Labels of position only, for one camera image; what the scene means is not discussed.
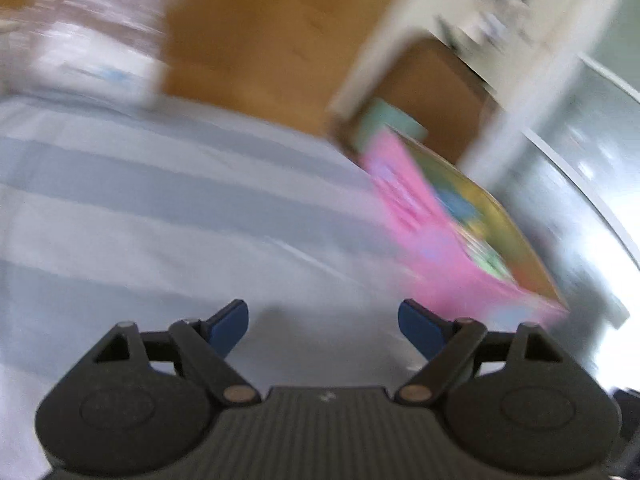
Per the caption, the pink macaron tin box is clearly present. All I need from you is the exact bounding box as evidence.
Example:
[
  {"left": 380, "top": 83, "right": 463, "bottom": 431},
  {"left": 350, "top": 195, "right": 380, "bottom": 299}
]
[{"left": 360, "top": 127, "right": 567, "bottom": 330}]

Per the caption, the frosted glass sliding door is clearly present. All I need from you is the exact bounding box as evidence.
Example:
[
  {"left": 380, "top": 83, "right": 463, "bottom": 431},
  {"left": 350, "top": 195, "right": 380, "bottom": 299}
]
[{"left": 499, "top": 0, "right": 640, "bottom": 331}]

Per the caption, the clear plastic bag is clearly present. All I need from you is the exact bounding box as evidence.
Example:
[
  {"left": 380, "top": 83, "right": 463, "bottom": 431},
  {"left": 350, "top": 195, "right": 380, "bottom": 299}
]
[{"left": 0, "top": 0, "right": 172, "bottom": 86}]

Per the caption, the wood pattern vinyl sheet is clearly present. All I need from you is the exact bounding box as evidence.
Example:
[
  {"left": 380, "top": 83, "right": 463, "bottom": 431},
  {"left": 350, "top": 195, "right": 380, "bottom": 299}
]
[{"left": 164, "top": 0, "right": 393, "bottom": 136}]

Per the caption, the striped bed sheet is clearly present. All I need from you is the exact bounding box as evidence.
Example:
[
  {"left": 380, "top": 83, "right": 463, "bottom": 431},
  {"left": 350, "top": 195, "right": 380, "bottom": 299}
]
[{"left": 1, "top": 96, "right": 422, "bottom": 479}]

